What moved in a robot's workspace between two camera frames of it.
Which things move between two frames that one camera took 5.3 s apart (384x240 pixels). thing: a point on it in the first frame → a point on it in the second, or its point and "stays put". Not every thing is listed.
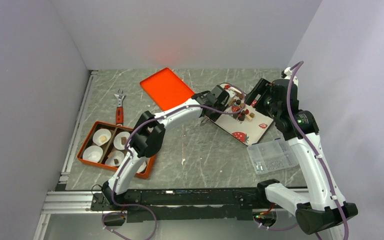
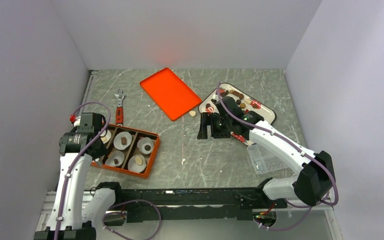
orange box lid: [166, 89] stays put
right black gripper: [260, 88] → [208, 119]
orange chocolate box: [103, 145] stays put
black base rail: [181, 205] stays put
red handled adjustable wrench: [119, 109] stays put
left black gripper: [215, 117] → [102, 151]
